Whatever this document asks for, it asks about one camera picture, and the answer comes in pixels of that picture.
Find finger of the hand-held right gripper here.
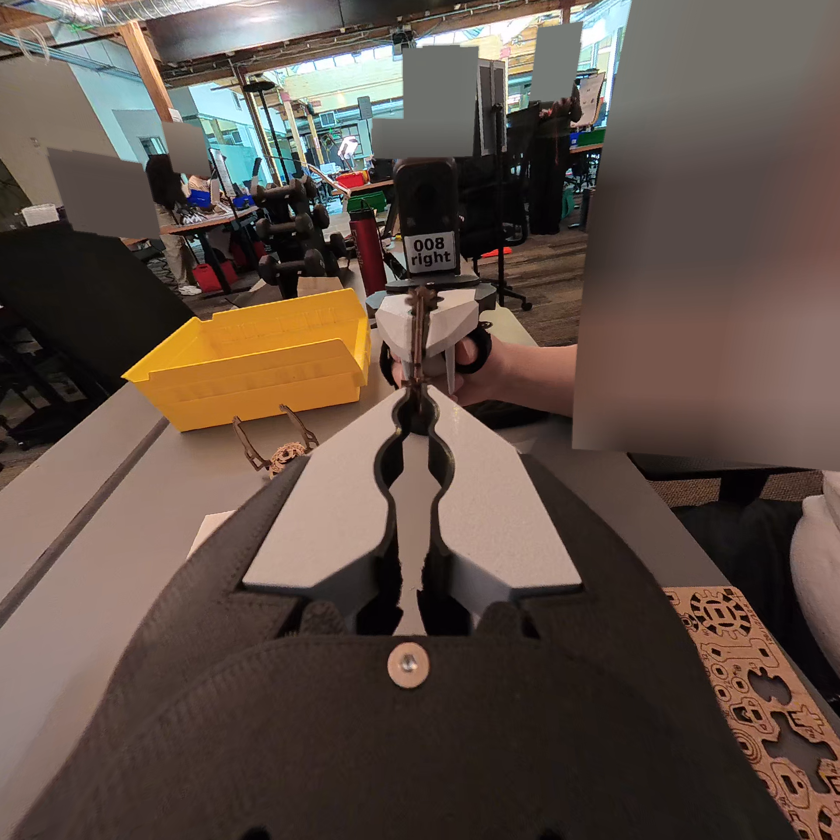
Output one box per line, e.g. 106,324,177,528
425,293,480,361
374,295,418,370

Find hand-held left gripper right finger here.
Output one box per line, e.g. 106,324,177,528
420,386,583,623

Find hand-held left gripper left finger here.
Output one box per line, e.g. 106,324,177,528
241,387,416,626

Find dark wooden axle rod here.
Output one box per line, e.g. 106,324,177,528
403,308,429,403

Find person's right forearm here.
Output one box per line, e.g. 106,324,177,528
517,341,580,419

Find wooden model claw assembly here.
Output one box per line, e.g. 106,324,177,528
231,403,322,481

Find laser-cut wooden parts sheet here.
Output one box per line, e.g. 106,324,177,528
661,586,840,840

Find person's right hand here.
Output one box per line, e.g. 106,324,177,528
391,331,521,409

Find red metal bottle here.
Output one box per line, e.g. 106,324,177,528
348,206,389,298

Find grey upright monitor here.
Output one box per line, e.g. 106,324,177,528
475,58,510,158

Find white paper sheet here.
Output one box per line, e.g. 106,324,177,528
186,511,229,560

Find rack of black dumbbells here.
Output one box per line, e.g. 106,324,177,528
251,176,350,304

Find yellow plastic bin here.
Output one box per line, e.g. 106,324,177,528
122,287,372,434

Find black light stand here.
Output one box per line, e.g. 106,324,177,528
244,79,291,193

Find red floor box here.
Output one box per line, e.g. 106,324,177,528
193,259,241,294

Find white cloth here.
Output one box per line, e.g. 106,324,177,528
789,469,840,665

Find black padded chair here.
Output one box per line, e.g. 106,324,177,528
0,224,199,455

